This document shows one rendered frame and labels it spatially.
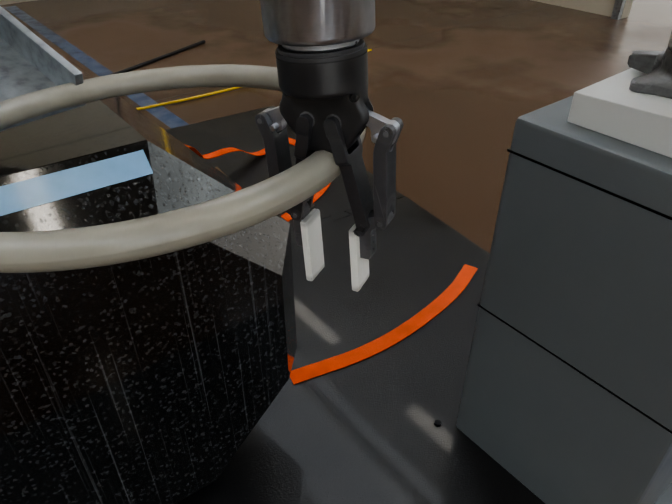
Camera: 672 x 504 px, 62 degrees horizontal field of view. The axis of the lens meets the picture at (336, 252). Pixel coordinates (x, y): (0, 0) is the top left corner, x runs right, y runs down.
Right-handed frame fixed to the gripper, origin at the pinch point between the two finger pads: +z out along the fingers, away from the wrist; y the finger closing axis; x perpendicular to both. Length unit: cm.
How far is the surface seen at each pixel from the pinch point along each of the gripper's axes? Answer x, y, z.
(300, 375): -49, 38, 76
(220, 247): -16.9, 29.2, 15.7
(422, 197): -154, 39, 75
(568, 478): -38, -28, 70
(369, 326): -74, 29, 77
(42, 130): -12, 54, -3
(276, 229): -32.0, 28.4, 20.5
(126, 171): -10.7, 37.9, 1.1
